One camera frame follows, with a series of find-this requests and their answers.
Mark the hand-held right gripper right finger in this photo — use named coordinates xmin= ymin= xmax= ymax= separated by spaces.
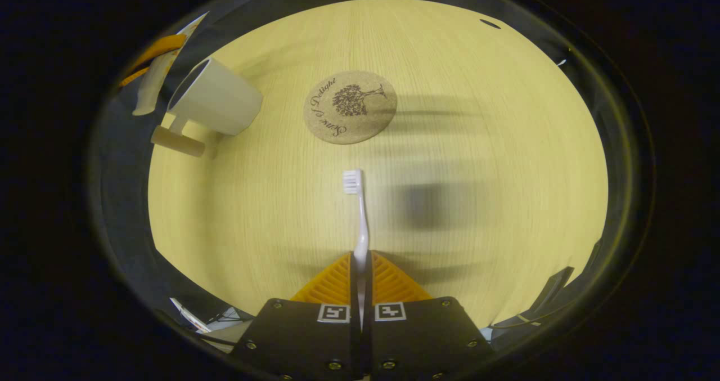
xmin=364 ymin=250 xmax=497 ymax=381

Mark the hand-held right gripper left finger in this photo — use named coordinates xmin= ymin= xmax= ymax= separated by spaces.
xmin=231 ymin=252 xmax=361 ymax=381

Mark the white cup with wooden handle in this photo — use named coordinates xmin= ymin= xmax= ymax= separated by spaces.
xmin=150 ymin=56 xmax=264 ymax=158

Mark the white toothbrush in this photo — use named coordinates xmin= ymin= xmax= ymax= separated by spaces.
xmin=343 ymin=169 xmax=370 ymax=331

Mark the round cork coaster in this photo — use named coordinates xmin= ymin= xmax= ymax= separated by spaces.
xmin=303 ymin=70 xmax=398 ymax=145

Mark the light wooden desktop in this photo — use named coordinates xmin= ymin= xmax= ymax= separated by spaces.
xmin=147 ymin=0 xmax=609 ymax=331

